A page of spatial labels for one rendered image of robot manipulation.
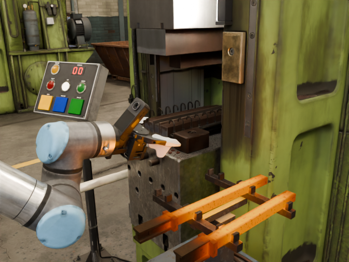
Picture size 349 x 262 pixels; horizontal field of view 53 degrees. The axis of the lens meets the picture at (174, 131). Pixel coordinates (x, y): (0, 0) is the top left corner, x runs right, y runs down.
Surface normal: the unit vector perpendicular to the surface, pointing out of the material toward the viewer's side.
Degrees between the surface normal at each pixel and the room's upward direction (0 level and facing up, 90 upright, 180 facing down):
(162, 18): 90
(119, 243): 0
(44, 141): 73
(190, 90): 90
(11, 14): 90
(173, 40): 90
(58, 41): 79
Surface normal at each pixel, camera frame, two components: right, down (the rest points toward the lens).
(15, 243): -0.01, -0.95
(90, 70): -0.40, -0.23
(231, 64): -0.79, 0.20
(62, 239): 0.38, 0.33
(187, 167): 0.61, 0.23
